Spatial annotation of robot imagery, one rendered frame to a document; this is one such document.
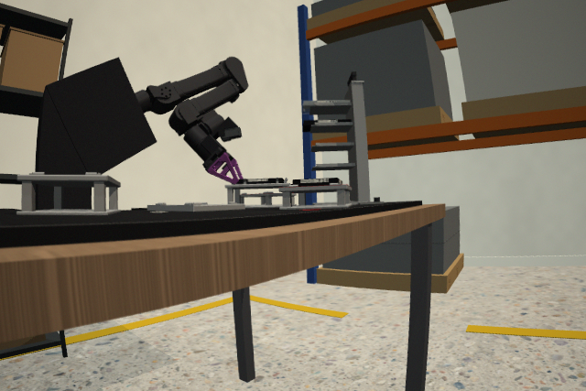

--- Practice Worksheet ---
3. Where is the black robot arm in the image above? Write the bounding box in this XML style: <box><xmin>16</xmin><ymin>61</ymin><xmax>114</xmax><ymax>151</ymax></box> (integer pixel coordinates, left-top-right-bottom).
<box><xmin>135</xmin><ymin>57</ymin><xmax>248</xmax><ymax>154</ymax></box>

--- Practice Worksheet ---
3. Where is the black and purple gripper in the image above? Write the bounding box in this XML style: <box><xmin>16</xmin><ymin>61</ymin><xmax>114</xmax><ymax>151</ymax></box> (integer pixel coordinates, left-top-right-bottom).
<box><xmin>195</xmin><ymin>138</ymin><xmax>243</xmax><ymax>184</ymax></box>

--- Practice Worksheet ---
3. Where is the white microplate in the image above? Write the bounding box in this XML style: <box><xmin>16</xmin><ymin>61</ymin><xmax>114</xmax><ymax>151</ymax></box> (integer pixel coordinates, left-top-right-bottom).
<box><xmin>302</xmin><ymin>100</ymin><xmax>350</xmax><ymax>114</ymax></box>

